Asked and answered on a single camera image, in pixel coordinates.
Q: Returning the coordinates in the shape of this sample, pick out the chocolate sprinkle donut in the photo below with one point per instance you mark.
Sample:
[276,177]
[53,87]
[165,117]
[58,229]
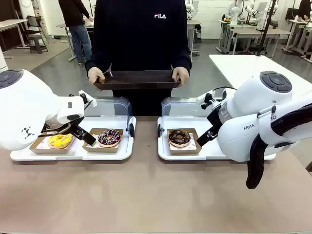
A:
[102,149]

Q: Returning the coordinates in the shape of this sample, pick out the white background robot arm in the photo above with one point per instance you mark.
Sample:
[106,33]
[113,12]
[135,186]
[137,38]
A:
[257,11]
[232,11]
[190,8]

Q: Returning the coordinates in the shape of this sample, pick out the white cylindrical appliance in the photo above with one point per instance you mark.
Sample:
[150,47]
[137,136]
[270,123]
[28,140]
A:
[2,58]

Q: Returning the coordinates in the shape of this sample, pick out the person's right forearm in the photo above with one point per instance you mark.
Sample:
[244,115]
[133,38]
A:
[96,59]

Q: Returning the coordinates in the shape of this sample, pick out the grey step stool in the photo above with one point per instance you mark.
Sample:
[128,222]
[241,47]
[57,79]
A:
[37,44]

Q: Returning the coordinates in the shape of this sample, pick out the person's dark sweater torso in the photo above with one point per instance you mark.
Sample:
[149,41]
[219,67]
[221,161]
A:
[139,39]

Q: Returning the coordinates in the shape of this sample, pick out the white display case base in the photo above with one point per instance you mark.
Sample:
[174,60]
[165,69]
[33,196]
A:
[163,148]
[107,157]

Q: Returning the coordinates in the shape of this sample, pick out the black office chair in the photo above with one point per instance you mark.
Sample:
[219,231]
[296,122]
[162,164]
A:
[34,25]

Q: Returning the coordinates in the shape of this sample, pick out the dark brown serving tray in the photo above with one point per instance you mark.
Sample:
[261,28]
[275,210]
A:
[137,81]

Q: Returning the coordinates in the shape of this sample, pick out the chocolate glazed donut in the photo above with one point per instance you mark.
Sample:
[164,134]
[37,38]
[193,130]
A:
[185,150]
[179,138]

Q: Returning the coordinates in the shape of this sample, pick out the clear display case lid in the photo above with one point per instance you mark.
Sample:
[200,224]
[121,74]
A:
[119,107]
[180,107]

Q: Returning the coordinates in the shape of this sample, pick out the beige top background table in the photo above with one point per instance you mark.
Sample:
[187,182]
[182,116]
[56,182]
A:
[251,33]

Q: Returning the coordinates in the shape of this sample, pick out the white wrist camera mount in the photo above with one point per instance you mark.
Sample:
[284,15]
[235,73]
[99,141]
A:
[88,101]
[210,98]

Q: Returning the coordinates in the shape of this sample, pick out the yellow frosted donut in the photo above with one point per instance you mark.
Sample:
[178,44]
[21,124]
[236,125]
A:
[39,148]

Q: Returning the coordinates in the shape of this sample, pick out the purple chocolate sprinkled donut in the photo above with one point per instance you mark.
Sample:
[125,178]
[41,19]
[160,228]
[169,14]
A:
[109,138]

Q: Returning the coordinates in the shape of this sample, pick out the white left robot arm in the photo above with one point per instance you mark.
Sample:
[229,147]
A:
[22,107]

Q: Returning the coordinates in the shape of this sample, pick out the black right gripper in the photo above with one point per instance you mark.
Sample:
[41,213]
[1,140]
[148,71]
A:
[215,117]

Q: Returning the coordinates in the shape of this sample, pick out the white background desk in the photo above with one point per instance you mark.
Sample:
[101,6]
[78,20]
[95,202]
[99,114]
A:
[12,24]

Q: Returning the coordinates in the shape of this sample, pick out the white printed paper liner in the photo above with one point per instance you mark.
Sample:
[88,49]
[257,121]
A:
[93,142]
[41,145]
[193,142]

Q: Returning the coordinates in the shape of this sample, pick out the person's right hand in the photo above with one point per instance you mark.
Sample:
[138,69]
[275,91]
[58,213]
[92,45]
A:
[95,76]

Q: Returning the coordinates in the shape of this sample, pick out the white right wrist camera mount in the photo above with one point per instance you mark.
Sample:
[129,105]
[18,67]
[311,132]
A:
[210,98]

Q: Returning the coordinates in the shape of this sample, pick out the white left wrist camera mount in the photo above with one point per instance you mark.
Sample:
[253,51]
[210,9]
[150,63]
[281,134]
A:
[88,101]

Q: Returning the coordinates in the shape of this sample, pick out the black camera stand pole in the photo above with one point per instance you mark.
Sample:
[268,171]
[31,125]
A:
[267,26]

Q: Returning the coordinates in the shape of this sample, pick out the background person in jeans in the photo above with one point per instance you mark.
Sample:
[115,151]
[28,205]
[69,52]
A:
[76,22]

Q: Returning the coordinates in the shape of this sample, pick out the yellow sprinkled donut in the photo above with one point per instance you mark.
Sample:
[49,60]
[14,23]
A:
[59,142]

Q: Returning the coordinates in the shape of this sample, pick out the narrow background desk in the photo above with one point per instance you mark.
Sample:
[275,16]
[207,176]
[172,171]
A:
[193,26]

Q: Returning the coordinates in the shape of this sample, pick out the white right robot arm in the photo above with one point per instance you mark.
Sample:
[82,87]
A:
[248,107]

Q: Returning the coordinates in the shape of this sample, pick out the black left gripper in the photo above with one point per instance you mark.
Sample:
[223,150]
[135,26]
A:
[76,125]

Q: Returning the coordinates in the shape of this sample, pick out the person's left forearm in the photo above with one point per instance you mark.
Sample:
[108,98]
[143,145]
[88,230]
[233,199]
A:
[181,59]

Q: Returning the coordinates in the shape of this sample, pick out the person's left hand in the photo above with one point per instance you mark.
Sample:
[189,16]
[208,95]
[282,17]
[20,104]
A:
[181,76]

